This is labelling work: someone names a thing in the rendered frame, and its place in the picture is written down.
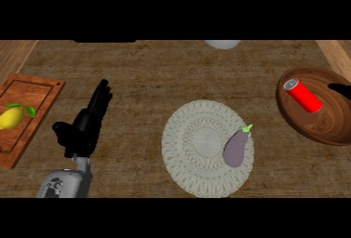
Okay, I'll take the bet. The brown wooden cutting board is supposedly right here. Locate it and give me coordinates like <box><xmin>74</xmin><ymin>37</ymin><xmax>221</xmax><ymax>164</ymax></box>
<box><xmin>0</xmin><ymin>73</ymin><xmax>67</xmax><ymax>170</ymax></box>

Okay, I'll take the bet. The red can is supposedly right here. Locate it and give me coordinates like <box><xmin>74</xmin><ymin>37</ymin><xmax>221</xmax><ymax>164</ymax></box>
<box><xmin>283</xmin><ymin>78</ymin><xmax>323</xmax><ymax>114</ymax></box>

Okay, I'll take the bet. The brown wooden bowl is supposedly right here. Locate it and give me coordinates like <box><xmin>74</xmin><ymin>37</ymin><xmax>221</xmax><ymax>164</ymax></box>
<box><xmin>275</xmin><ymin>64</ymin><xmax>351</xmax><ymax>147</ymax></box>

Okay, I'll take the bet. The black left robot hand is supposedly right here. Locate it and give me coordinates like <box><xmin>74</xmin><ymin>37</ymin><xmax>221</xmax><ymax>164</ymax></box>
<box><xmin>50</xmin><ymin>78</ymin><xmax>114</xmax><ymax>159</ymax></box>

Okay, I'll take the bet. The white woven round placemat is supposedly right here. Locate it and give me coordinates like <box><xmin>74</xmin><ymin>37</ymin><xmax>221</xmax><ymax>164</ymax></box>
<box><xmin>161</xmin><ymin>99</ymin><xmax>255</xmax><ymax>198</ymax></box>

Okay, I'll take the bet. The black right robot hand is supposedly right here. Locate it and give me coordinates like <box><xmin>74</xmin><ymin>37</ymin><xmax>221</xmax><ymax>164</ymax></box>
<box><xmin>328</xmin><ymin>83</ymin><xmax>351</xmax><ymax>100</ymax></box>

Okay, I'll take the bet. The purple eggplant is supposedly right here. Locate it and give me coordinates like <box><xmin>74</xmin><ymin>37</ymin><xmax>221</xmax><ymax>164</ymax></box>
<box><xmin>223</xmin><ymin>124</ymin><xmax>254</xmax><ymax>169</ymax></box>

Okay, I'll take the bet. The white round object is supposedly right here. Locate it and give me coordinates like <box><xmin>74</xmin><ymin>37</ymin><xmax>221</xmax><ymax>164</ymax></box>
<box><xmin>204</xmin><ymin>39</ymin><xmax>244</xmax><ymax>50</ymax></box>

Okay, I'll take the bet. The yellow lemon with leaves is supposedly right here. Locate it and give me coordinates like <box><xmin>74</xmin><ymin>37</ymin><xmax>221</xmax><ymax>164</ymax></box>
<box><xmin>0</xmin><ymin>103</ymin><xmax>37</xmax><ymax>131</ymax></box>

